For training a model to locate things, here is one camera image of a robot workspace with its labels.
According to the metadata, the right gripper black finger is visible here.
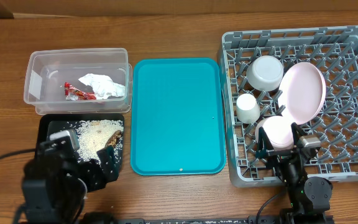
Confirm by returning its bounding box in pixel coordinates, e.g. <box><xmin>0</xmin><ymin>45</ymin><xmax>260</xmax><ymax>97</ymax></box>
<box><xmin>255</xmin><ymin>127</ymin><xmax>272</xmax><ymax>159</ymax></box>
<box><xmin>291</xmin><ymin>122</ymin><xmax>306</xmax><ymax>146</ymax></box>

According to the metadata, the small pink plate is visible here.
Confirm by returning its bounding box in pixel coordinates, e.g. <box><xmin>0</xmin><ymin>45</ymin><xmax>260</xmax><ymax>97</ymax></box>
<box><xmin>255</xmin><ymin>116</ymin><xmax>294</xmax><ymax>151</ymax></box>

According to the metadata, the white cup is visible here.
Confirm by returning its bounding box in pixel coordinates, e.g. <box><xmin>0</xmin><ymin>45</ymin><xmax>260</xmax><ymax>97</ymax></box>
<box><xmin>236</xmin><ymin>93</ymin><xmax>260</xmax><ymax>124</ymax></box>

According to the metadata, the large white plate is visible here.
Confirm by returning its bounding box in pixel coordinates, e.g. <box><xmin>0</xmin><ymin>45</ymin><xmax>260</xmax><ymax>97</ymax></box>
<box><xmin>278</xmin><ymin>62</ymin><xmax>326</xmax><ymax>125</ymax></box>

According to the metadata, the grey bowl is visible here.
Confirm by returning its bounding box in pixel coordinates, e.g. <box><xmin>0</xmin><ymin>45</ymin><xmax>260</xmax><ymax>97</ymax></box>
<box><xmin>246</xmin><ymin>55</ymin><xmax>283</xmax><ymax>91</ymax></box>

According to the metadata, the white napkin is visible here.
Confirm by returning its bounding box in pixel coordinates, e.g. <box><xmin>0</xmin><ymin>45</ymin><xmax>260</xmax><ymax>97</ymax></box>
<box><xmin>78</xmin><ymin>73</ymin><xmax>126</xmax><ymax>100</ymax></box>

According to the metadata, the red snack wrapper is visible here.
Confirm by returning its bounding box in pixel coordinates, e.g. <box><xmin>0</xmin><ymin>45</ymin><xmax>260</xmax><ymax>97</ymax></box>
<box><xmin>64</xmin><ymin>82</ymin><xmax>96</xmax><ymax>101</ymax></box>

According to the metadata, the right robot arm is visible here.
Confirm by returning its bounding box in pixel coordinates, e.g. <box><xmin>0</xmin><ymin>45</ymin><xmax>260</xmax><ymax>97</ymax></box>
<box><xmin>255</xmin><ymin>123</ymin><xmax>334</xmax><ymax>224</ymax></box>

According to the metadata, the brown food piece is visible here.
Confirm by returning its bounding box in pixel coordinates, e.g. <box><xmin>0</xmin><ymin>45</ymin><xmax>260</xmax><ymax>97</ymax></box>
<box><xmin>105</xmin><ymin>130</ymin><xmax>122</xmax><ymax>148</ymax></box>

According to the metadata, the black tray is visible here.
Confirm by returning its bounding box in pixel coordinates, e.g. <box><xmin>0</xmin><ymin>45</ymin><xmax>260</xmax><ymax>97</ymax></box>
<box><xmin>32</xmin><ymin>113</ymin><xmax>126</xmax><ymax>175</ymax></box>

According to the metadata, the spilled rice pile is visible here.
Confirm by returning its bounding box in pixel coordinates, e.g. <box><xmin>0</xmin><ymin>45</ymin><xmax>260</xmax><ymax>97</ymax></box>
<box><xmin>68</xmin><ymin>119</ymin><xmax>124</xmax><ymax>170</ymax></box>

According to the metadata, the grey dish rack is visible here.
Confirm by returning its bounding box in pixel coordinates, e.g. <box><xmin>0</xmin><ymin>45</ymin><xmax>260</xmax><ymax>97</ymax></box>
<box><xmin>218</xmin><ymin>26</ymin><xmax>358</xmax><ymax>187</ymax></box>

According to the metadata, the teal plastic tray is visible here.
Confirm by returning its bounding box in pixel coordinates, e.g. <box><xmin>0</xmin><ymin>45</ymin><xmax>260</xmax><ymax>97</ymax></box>
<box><xmin>131</xmin><ymin>58</ymin><xmax>226</xmax><ymax>175</ymax></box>

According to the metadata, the clear plastic bin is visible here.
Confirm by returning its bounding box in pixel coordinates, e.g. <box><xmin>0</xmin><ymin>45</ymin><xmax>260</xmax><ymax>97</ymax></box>
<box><xmin>24</xmin><ymin>48</ymin><xmax>132</xmax><ymax>114</ymax></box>

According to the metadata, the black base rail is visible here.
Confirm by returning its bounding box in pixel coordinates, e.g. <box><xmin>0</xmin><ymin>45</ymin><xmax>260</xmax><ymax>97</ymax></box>
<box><xmin>82</xmin><ymin>211</ymin><xmax>335</xmax><ymax>224</ymax></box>

